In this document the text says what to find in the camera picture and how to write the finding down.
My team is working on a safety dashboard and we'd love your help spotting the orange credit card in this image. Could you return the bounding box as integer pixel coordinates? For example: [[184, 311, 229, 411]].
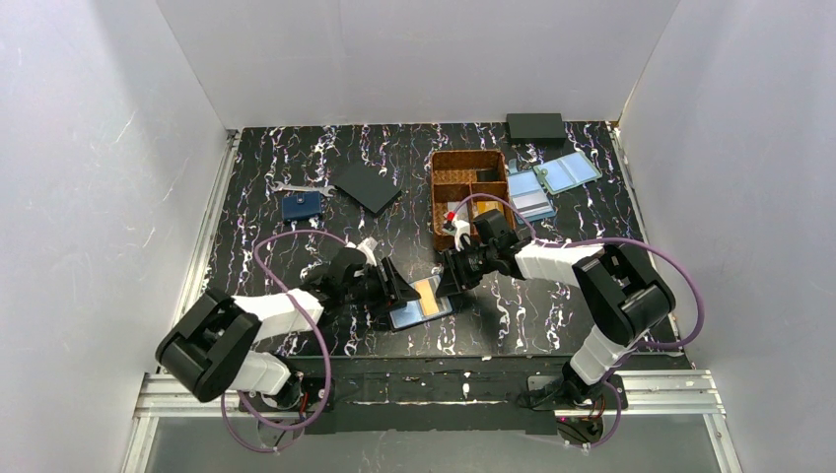
[[413, 278, 441, 318]]

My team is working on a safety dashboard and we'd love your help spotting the black leather card holder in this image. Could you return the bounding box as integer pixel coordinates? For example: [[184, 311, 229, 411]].
[[389, 275, 453, 331]]

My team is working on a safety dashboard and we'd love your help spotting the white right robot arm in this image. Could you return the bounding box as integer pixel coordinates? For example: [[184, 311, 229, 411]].
[[436, 210, 676, 391]]

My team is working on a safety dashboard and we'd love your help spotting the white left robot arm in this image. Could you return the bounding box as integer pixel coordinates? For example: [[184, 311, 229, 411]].
[[155, 246, 421, 402]]

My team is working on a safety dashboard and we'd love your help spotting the light blue card sleeve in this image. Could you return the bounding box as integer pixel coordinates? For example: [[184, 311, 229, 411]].
[[508, 170, 556, 224]]

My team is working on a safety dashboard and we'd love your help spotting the light green card sleeve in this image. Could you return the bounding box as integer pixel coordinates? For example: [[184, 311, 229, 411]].
[[533, 152, 601, 195]]

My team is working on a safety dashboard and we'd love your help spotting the brown woven divided basket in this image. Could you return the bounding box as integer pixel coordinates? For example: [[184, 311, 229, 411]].
[[430, 149, 511, 252]]

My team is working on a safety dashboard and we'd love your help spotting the navy blue small wallet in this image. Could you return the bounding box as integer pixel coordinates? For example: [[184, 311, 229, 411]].
[[281, 191, 323, 222]]

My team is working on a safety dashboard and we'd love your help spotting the silver metal wrench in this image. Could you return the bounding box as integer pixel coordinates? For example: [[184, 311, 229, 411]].
[[270, 182, 336, 198]]

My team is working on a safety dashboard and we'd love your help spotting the black flat square pad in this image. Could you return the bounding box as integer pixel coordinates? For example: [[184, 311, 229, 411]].
[[333, 163, 401, 215]]

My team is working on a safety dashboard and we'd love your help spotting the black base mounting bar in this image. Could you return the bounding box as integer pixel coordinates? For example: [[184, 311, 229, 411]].
[[238, 355, 628, 437]]

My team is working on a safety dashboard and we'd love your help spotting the black rectangular box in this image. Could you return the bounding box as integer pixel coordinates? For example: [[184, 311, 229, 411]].
[[506, 113, 567, 144]]

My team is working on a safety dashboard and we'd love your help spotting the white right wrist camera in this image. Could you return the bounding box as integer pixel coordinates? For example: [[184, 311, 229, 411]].
[[442, 211, 472, 251]]

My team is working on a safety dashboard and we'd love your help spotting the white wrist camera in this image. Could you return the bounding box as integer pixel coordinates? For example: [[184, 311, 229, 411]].
[[442, 211, 472, 251], [356, 236, 378, 266]]

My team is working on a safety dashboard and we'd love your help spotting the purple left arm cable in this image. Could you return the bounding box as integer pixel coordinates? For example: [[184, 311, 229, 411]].
[[220, 228, 357, 455]]

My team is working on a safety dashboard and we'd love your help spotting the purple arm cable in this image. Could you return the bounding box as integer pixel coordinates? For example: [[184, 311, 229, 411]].
[[220, 228, 357, 455], [451, 192, 707, 451]]

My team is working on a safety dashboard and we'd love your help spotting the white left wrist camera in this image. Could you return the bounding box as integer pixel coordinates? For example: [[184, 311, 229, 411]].
[[356, 236, 378, 266]]

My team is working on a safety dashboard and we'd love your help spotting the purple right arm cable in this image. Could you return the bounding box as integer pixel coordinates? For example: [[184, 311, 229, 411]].
[[451, 192, 707, 451]]

